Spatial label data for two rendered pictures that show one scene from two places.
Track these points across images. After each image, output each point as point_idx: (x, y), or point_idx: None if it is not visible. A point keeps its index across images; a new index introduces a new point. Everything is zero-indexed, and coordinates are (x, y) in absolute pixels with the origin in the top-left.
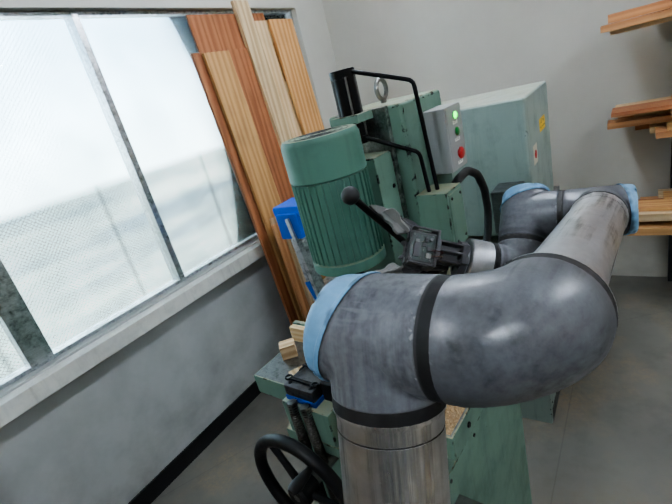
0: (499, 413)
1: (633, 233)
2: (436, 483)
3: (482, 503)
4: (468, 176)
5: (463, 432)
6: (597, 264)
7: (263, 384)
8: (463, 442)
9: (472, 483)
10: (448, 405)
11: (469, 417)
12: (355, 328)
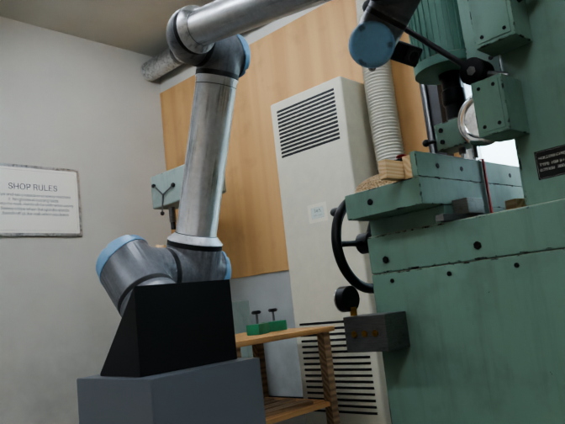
0: (540, 309)
1: None
2: (194, 98)
3: (389, 313)
4: None
5: (361, 203)
6: (204, 7)
7: None
8: (359, 212)
9: (436, 330)
10: (367, 178)
11: (372, 196)
12: None
